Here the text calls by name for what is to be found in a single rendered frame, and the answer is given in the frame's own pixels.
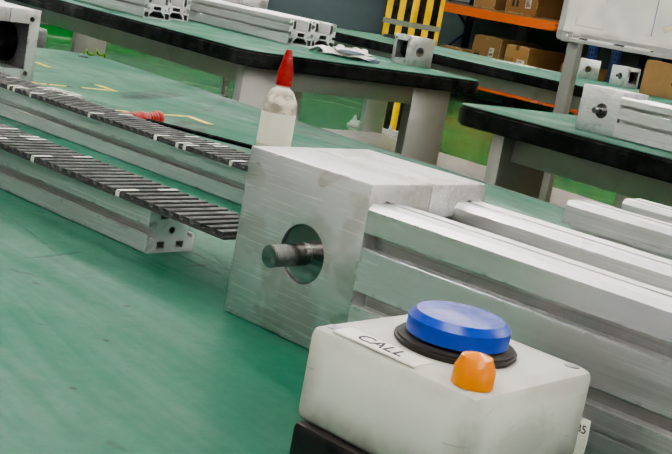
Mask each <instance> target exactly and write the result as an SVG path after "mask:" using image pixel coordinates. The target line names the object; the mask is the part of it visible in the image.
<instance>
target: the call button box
mask: <svg viewBox="0 0 672 454"><path fill-rule="evenodd" d="M407 317H408V314H407V315H400V316H393V317H385V318H378V319H370V320H363V321H356V322H348V323H341V324H329V325H326V326H319V327H317V328H316V329H315V330H314V332H313V334H312V338H311V344H310V349H309V355H308V360H307V365H306V371H305V376H304V382H303V387H302V393H301V398H300V404H299V415H300V416H301V417H302V418H303V419H305V420H302V421H298V422H297V423H296V425H295V426H294V430H293V436H292V441H291V447H290V452H289V454H573V453H574V449H575V445H576V440H577V436H578V432H579V427H580V423H581V419H582V414H583V410H584V406H585V401H586V397H587V392H588V388H589V384H590V373H589V372H588V371H587V370H585V369H584V368H582V367H580V366H579V365H577V364H574V363H569V362H567V361H564V360H561V359H559V358H556V357H554V356H551V355H549V354H546V353H544V352H541V351H539V350H536V349H534V348H531V347H529V346H526V345H524V344H521V343H519V342H516V341H513V340H511V339H510V342H509V347H508V349H507V351H505V352H502V353H498V354H487V355H489V356H491V357H492V358H493V360H494V365H495V369H496V377H495V382H494V387H493V390H492V391H491V392H486V393H480V392H473V391H469V390H465V389H462V388H460V387H457V386H456V385H454V384H453V383H452V382H451V375H452V370H453V366H454V362H455V361H456V360H457V359H458V357H459V356H460V355H461V353H462V352H461V351H456V350H451V349H447V348H443V347H440V346H437V345H434V344H431V343H428V342H426V341H423V340H421V339H419V338H417V337H416V336H414V335H412V334H411V333H410V332H409V331H408V330H407V329H406V322H407Z"/></svg>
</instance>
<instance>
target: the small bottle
mask: <svg viewBox="0 0 672 454"><path fill-rule="evenodd" d="M293 75H294V70H293V51H292V50H289V49H287V50H286V52H285V55H284V57H283V60H282V62H281V65H280V67H279V69H278V73H277V79H276V84H277V86H276V87H274V88H272V89H271V90H270V91H269V93H268V94H267V95H266V96H265V98H264V99H263V105H262V110H261V116H260V122H259V128H258V134H257V139H256V146H279V147H291V142H292V136H293V131H294V125H295V119H296V112H297V107H298V104H297V101H296V98H295V95H294V93H293V91H292V90H291V89H290V87H291V86H292V80H293Z"/></svg>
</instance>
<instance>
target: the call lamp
mask: <svg viewBox="0 0 672 454"><path fill-rule="evenodd" d="M495 377H496V369H495V365H494V360H493V358H492V357H491V356H489V355H487V354H485V353H481V352H477V351H463V352H462V353H461V355H460V356H459V357H458V359H457V360H456V361H455V362H454V366H453V370H452V375H451V382H452V383H453V384H454V385H456V386H457V387H460V388H462V389H465V390H469V391H473V392H480V393H486V392H491V391H492V390H493V387H494V382H495Z"/></svg>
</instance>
